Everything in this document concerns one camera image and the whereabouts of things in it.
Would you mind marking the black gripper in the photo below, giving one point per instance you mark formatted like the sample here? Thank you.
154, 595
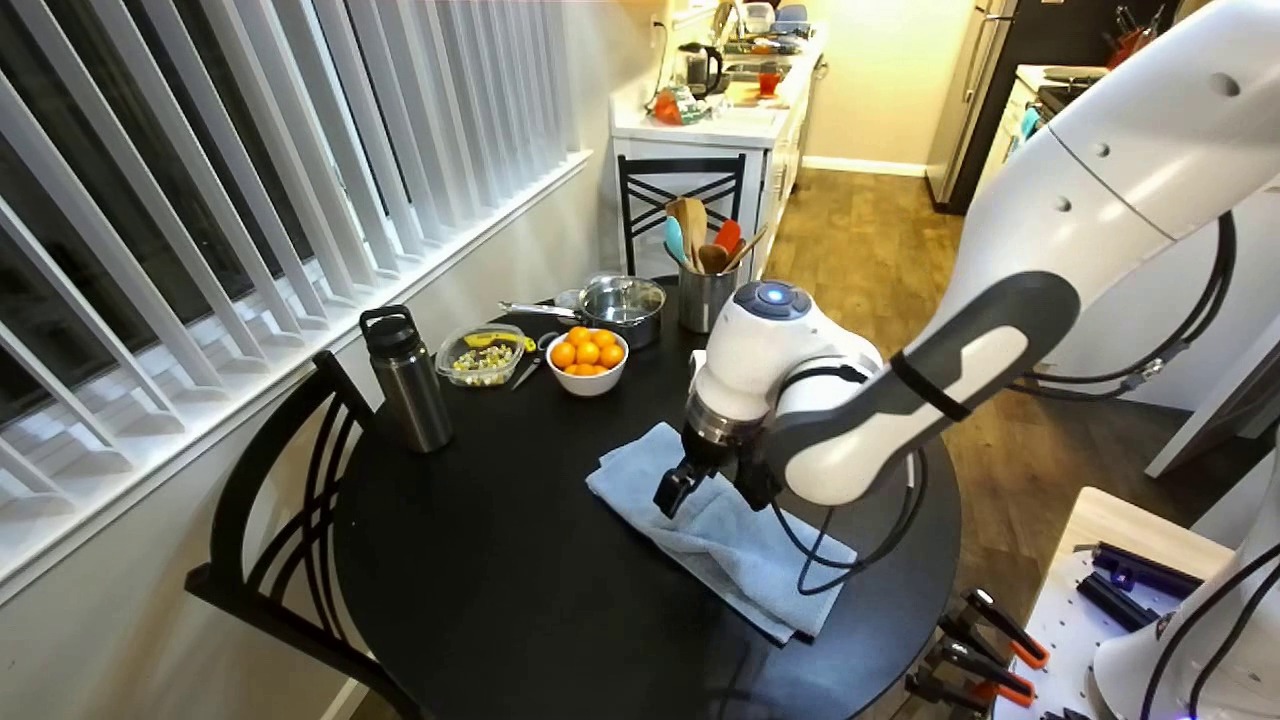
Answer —
742, 464

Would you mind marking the light blue towel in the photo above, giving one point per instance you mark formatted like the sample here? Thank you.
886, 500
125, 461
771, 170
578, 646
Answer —
777, 569

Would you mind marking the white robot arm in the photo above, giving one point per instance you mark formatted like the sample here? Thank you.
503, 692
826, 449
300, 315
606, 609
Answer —
1158, 149

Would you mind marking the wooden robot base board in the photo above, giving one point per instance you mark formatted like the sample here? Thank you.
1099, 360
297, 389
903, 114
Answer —
1085, 604

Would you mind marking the white bowl of oranges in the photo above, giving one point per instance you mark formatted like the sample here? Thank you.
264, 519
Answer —
584, 360

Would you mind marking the steel utensil holder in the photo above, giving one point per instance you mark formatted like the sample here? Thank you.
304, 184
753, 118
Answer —
702, 296

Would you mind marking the steel pot with lid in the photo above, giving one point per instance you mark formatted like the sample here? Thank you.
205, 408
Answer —
606, 302

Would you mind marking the bowl of green food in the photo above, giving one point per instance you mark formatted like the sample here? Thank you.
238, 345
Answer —
486, 356

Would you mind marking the teal silicone spatula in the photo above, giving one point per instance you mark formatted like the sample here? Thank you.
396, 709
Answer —
673, 241

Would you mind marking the wooden spatula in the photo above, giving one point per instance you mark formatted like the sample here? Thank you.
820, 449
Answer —
693, 227

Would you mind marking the dark steel water bottle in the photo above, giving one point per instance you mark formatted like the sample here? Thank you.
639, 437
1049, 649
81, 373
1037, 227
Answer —
407, 371

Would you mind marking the white kitchen counter cabinet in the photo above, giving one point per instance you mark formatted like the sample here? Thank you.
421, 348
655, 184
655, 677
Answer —
738, 127

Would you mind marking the black orange clamp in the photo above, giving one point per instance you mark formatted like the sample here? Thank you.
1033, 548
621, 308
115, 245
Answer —
985, 604

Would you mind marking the black electric kettle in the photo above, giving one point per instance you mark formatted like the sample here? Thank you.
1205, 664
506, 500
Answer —
702, 69

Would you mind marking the red cup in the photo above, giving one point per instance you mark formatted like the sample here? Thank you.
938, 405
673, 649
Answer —
771, 81

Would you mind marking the black metal chair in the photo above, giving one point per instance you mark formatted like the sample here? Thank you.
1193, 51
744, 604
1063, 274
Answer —
272, 531

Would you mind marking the white vertical window blinds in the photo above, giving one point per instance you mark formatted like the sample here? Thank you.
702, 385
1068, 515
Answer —
200, 184

